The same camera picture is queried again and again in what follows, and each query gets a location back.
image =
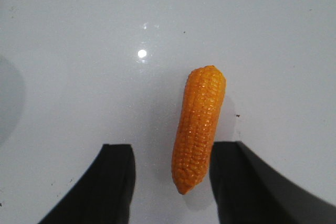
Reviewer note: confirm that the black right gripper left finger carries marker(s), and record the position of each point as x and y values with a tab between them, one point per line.
104	192

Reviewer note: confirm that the orange corn cob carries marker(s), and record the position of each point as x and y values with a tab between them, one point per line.
203	97

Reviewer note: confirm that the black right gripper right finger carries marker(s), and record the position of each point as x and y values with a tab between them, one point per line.
248	190

